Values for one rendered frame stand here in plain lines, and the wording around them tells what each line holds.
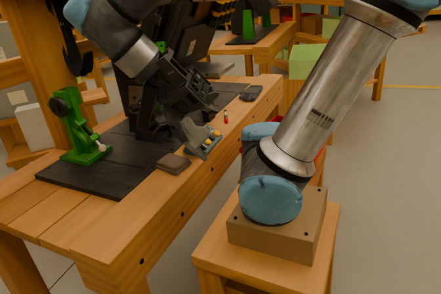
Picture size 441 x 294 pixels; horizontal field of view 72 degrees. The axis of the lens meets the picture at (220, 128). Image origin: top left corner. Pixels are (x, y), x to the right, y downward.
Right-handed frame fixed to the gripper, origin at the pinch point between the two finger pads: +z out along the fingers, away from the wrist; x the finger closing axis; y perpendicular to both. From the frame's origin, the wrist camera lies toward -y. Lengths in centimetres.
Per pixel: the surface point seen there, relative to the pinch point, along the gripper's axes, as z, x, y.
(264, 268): 29.8, -15.0, -5.9
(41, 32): -43, 49, -57
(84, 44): -30, 72, -67
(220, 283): 30.1, -16.6, -19.7
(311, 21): 132, 336, -22
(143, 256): 15.8, -12.9, -35.6
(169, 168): 13.9, 15.9, -34.3
